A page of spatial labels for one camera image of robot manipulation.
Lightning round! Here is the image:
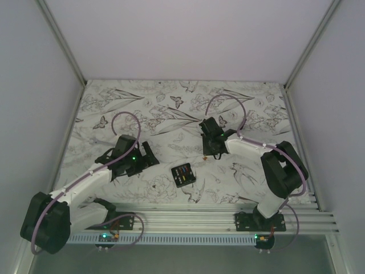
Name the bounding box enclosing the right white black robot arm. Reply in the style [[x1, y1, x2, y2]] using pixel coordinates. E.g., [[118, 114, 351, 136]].
[[198, 117, 309, 231]]

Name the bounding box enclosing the white slotted cable duct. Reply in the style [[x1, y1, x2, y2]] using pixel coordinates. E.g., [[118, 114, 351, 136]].
[[67, 232, 256, 246]]

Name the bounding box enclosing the aluminium rail front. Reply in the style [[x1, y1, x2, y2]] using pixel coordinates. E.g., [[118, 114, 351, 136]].
[[27, 194, 340, 235]]

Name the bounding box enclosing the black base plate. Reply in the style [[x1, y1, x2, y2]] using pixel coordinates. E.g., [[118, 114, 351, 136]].
[[234, 211, 286, 232], [86, 212, 136, 231]]

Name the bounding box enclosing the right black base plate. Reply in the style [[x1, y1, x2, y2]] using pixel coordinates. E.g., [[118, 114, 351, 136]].
[[234, 211, 286, 232]]

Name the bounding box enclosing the left green circuit board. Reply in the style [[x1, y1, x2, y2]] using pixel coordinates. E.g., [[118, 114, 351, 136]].
[[95, 233, 119, 249]]

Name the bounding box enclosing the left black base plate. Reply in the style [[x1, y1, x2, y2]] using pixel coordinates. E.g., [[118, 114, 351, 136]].
[[86, 212, 136, 231]]

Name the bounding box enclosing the right green circuit board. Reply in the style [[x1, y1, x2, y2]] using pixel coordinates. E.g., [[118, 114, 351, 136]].
[[254, 235, 275, 250]]

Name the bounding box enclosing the green circuit board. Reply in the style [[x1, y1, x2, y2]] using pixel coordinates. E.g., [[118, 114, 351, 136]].
[[254, 235, 275, 250], [95, 233, 119, 249]]

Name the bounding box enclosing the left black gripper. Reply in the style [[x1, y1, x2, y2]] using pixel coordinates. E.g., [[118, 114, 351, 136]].
[[124, 142, 159, 177]]

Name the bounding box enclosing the black fuse box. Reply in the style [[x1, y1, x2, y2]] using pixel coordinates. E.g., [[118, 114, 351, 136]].
[[171, 163, 196, 188]]

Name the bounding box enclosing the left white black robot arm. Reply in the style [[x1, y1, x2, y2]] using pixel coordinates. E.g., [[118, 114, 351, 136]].
[[20, 135, 159, 254]]

